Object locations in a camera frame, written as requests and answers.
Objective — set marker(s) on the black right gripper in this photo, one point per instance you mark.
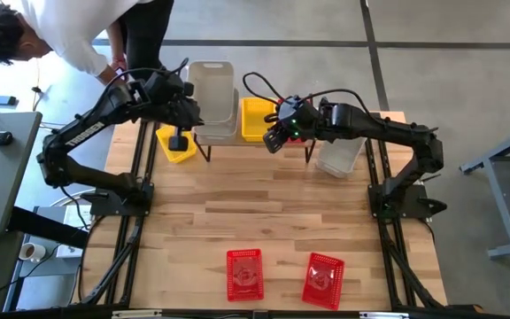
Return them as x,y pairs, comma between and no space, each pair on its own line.
301,117

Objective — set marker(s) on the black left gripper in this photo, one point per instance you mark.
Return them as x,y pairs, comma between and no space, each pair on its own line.
175,102

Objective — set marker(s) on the yellow slotted plastic basket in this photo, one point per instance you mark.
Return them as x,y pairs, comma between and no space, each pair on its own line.
255,119
184,155

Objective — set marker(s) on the white plastic basket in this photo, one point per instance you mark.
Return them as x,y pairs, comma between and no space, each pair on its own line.
219,133
210,93
339,157

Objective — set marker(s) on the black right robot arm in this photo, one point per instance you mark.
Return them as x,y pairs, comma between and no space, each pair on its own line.
392,130

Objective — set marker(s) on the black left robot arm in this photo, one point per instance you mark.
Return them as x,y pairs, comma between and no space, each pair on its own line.
82,128

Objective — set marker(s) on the person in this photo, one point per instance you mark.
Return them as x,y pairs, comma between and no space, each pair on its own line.
73,26

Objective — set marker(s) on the small black device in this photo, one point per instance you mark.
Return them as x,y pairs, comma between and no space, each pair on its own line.
2,138

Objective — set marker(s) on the grey side table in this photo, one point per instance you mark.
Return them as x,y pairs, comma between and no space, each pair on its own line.
2,186

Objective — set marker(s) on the white paper cup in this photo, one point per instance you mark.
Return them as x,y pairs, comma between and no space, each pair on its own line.
33,252

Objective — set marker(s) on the black aluminium rig frame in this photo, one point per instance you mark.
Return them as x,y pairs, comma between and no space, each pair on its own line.
139,150

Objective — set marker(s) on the grey-blue table frame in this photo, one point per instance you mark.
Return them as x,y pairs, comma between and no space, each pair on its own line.
503,204

